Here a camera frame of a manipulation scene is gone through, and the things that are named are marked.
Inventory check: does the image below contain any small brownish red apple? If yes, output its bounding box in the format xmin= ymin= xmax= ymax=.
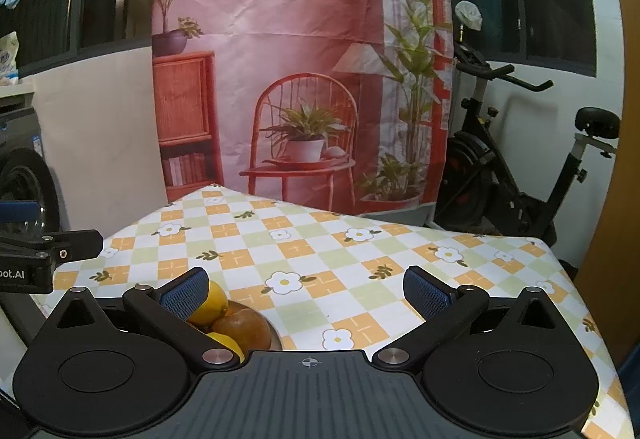
xmin=212 ymin=310 xmax=273 ymax=351

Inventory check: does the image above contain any crumpled clear plastic cover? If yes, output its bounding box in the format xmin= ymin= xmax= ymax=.
xmin=454 ymin=0 xmax=484 ymax=31

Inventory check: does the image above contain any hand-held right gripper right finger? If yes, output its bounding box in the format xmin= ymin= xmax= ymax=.
xmin=374 ymin=265 xmax=569 ymax=374

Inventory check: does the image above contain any checkered floral tablecloth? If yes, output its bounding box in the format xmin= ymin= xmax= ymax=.
xmin=37 ymin=184 xmax=629 ymax=439

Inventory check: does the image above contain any black exercise bike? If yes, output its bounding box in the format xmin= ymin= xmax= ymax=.
xmin=432 ymin=2 xmax=621 ymax=248

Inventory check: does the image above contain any orange wooden board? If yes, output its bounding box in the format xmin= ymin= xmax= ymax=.
xmin=575 ymin=0 xmax=640 ymax=371

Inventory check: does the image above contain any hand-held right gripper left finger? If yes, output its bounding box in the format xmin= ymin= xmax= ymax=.
xmin=47 ymin=267 xmax=239 ymax=374

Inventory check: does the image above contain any grey washing machine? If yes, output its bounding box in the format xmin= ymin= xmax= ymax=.
xmin=0 ymin=92 xmax=69 ymax=246

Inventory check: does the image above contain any yellow lemon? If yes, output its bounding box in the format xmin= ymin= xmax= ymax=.
xmin=206 ymin=331 xmax=246 ymax=364
xmin=187 ymin=280 xmax=230 ymax=326

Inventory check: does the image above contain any white plastic bag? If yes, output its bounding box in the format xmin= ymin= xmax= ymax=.
xmin=0 ymin=32 xmax=22 ymax=88

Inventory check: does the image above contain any printed pink backdrop cloth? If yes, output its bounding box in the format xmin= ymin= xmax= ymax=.
xmin=151 ymin=0 xmax=456 ymax=220

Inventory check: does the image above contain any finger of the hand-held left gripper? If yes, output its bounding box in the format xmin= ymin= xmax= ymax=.
xmin=0 ymin=200 xmax=45 ymax=223
xmin=0 ymin=229 xmax=104 ymax=264

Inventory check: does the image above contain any beige round plate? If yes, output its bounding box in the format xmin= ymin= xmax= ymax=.
xmin=190 ymin=299 xmax=285 ymax=352

